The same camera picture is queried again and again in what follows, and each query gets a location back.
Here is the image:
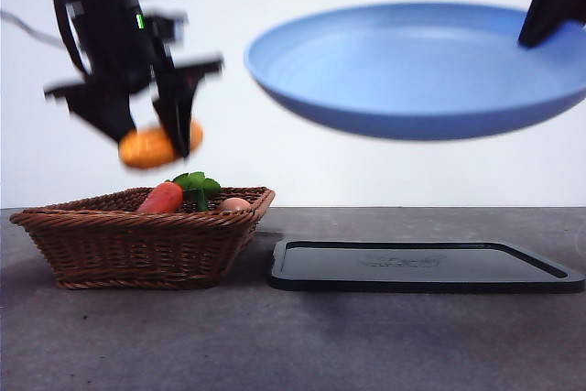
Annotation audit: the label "orange yellow corn cob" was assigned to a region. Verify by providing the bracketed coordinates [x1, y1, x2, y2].
[117, 118, 204, 170]

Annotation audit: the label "blue round plate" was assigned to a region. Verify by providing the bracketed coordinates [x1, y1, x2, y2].
[243, 1, 586, 141]

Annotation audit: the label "brown wicker basket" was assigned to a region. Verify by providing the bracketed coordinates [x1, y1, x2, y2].
[8, 186, 277, 291]

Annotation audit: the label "orange toy carrot green leaves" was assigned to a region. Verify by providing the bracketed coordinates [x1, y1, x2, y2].
[136, 171, 223, 214]

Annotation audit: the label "brown egg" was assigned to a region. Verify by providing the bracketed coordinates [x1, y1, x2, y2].
[218, 197, 253, 213]

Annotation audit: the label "black rectangular tray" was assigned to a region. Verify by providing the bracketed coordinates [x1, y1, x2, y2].
[267, 239, 586, 294]

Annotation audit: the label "grey cable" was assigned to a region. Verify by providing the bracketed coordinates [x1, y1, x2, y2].
[0, 9, 68, 49]

